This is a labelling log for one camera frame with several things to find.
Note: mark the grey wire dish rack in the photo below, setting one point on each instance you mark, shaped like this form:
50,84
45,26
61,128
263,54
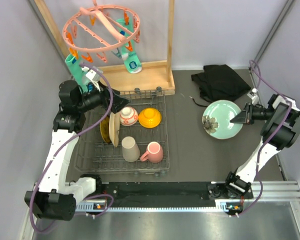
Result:
93,155

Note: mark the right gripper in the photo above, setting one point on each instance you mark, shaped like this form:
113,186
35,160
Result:
245,116

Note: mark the beige bird plate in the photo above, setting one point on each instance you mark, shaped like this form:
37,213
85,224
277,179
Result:
114,128

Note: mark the mint green flower plate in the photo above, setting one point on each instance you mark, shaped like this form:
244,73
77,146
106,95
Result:
216,119

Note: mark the white orange patterned bowl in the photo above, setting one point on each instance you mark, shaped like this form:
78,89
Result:
128,116

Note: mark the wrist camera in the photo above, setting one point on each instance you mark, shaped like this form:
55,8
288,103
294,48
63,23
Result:
253,95
90,75

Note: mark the yellow ribbed bowl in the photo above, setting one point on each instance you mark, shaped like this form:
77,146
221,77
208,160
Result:
149,117

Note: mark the aluminium extrusion rail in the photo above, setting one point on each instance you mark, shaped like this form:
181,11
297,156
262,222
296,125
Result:
266,191

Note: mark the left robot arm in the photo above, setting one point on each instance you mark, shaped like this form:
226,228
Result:
52,198

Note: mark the pink mug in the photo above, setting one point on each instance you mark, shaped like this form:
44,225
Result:
154,153

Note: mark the black cloth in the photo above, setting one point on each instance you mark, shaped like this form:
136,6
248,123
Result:
220,82

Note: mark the pink round clothes hanger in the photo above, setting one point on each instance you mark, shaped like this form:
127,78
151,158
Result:
93,32

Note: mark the yellow patterned small plate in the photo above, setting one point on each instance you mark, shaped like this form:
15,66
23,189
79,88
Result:
104,130

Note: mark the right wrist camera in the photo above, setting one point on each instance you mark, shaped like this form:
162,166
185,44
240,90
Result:
253,95

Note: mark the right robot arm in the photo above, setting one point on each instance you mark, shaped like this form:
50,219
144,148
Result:
280,130

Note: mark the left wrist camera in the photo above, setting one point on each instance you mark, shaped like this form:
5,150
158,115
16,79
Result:
90,75

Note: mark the mint green blue sock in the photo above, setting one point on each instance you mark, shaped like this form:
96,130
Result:
79,74

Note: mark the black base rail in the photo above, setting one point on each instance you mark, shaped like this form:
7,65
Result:
164,194

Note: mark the wooden stand tray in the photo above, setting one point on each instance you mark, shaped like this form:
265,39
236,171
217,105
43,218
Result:
155,75

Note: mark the beige tumbler cup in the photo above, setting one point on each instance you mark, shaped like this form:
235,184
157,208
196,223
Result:
130,149

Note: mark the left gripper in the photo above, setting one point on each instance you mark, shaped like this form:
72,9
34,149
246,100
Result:
118,102

